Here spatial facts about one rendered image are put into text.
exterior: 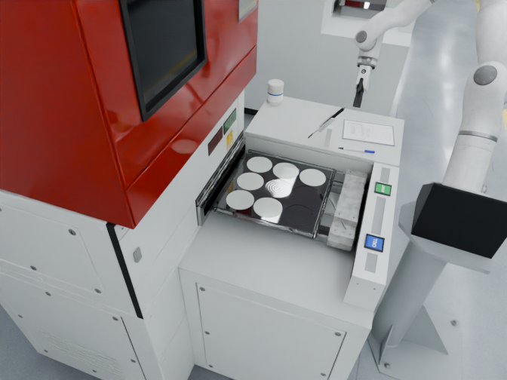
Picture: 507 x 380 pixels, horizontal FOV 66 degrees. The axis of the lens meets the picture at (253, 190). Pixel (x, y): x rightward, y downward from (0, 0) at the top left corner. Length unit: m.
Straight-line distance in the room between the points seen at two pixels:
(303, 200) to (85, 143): 0.85
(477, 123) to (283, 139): 0.68
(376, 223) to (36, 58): 1.02
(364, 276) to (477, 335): 1.33
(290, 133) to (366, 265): 0.67
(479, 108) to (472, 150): 0.13
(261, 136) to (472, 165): 0.76
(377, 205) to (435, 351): 1.07
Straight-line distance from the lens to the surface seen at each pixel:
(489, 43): 1.59
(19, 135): 0.89
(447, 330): 2.34
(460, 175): 1.44
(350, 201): 1.47
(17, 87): 0.81
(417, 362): 2.19
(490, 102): 1.46
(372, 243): 1.23
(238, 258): 1.31
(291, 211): 1.36
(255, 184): 1.45
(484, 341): 2.42
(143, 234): 1.03
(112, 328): 1.41
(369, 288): 1.18
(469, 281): 2.61
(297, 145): 1.57
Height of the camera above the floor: 1.86
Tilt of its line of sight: 43 degrees down
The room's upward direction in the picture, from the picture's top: 2 degrees clockwise
